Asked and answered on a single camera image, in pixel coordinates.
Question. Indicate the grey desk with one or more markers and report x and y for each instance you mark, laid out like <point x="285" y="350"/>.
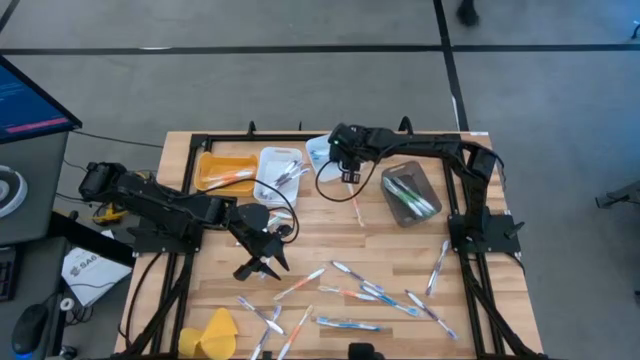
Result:
<point x="40" y="190"/>

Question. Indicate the white round device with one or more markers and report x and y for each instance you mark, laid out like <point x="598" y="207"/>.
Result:
<point x="10" y="192"/>

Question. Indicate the narrow white plastic bin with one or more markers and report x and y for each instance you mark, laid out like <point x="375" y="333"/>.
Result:
<point x="265" y="192"/>

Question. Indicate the black rounded device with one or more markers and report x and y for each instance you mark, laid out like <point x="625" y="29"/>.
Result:
<point x="365" y="351"/>

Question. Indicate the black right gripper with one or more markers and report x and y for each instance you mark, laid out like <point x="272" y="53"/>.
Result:
<point x="355" y="145"/>

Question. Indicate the computer monitor with blue screen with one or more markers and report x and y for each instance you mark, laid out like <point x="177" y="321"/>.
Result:
<point x="25" y="105"/>

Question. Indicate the black keyboard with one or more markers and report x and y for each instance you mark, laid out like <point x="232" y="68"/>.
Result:
<point x="7" y="275"/>

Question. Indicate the black computer mouse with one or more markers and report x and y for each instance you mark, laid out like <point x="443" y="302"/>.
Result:
<point x="30" y="330"/>

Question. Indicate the small white roll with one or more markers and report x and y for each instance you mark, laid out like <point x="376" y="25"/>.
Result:
<point x="67" y="303"/>

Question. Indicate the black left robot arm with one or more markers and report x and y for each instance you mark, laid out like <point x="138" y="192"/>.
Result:
<point x="150" y="200"/>

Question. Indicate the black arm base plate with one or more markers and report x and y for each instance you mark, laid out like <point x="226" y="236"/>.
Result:
<point x="150" y="242"/>
<point x="500" y="242"/>

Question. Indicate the brown plastic bin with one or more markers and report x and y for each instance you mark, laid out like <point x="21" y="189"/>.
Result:
<point x="400" y="215"/>

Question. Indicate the person's foot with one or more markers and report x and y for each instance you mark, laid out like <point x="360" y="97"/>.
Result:
<point x="467" y="12"/>

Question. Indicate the yellow plastic bin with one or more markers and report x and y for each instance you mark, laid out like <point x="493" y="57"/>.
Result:
<point x="220" y="162"/>

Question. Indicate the yellow folded cloth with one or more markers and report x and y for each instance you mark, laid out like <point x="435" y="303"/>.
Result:
<point x="215" y="335"/>

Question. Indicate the white box on floor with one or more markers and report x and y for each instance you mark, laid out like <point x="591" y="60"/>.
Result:
<point x="95" y="275"/>

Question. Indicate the black desk support beam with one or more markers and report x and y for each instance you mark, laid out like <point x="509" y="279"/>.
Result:
<point x="90" y="240"/>

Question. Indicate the black frame clamp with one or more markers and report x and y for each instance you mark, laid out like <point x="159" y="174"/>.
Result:
<point x="406" y="124"/>
<point x="251" y="128"/>

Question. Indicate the purple toothbrush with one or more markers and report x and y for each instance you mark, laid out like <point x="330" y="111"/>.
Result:
<point x="432" y="316"/>
<point x="287" y="170"/>
<point x="261" y="315"/>
<point x="265" y="334"/>
<point x="357" y="276"/>
<point x="300" y="172"/>
<point x="282" y="179"/>
<point x="437" y="270"/>

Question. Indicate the wide white plastic bin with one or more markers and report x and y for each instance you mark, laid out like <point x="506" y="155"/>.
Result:
<point x="320" y="167"/>

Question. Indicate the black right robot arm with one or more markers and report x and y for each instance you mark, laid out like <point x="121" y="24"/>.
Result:
<point x="425" y="142"/>

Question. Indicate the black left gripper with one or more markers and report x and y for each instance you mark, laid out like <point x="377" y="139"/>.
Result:
<point x="260" y="240"/>

